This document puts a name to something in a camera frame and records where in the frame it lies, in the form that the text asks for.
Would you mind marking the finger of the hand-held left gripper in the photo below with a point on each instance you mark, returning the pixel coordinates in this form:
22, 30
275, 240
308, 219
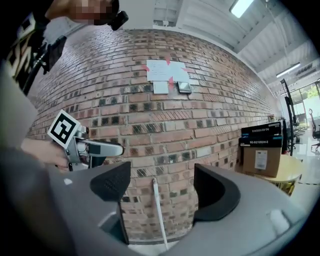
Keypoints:
110, 148

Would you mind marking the black office chair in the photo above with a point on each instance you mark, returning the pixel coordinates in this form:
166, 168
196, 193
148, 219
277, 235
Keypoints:
315, 130

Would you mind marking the black and white box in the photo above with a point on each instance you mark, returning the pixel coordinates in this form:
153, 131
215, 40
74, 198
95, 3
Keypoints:
260, 142
261, 129

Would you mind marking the rectangular ceiling light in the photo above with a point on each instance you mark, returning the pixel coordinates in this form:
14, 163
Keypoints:
241, 7

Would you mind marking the round yellow table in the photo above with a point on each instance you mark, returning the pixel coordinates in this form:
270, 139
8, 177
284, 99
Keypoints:
290, 172

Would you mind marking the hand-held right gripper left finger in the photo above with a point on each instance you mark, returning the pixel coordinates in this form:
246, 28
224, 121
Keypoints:
75, 212

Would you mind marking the black head camera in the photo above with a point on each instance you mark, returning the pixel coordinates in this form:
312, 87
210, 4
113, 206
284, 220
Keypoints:
119, 20

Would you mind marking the person's black printed shirt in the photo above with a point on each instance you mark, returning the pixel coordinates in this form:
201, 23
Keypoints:
22, 50

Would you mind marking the person's left forearm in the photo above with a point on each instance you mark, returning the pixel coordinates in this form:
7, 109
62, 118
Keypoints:
35, 148

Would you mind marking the black wall thermostat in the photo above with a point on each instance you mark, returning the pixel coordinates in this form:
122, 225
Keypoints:
185, 87

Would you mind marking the white paper notice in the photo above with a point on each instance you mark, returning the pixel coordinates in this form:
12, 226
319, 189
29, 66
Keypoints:
165, 70

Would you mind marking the long ceiling light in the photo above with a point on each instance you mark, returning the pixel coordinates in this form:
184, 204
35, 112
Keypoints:
287, 70

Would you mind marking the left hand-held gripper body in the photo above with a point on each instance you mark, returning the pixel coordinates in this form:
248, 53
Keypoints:
63, 127

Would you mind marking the person's head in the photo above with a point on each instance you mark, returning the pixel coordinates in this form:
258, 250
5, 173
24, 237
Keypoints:
82, 11

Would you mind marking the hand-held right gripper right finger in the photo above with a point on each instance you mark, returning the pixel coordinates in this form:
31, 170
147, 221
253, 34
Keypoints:
237, 225

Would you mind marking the black metal stand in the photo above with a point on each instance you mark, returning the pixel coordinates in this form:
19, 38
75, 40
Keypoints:
290, 112

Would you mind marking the person's left hand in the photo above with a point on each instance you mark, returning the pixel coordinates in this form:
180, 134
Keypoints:
58, 157

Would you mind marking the brown cardboard box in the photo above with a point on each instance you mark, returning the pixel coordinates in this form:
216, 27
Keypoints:
260, 160

